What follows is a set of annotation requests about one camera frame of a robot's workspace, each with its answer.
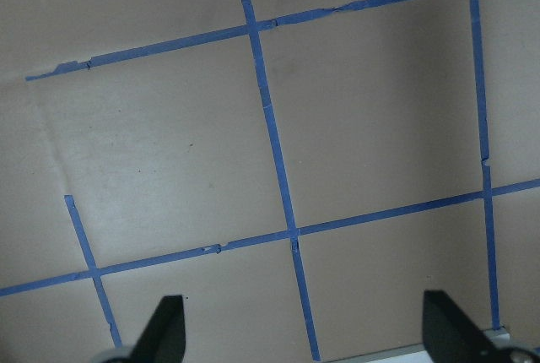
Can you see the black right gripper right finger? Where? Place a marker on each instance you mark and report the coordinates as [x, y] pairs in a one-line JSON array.
[[450, 336]]

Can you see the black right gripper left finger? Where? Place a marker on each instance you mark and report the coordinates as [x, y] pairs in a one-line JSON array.
[[164, 337]]

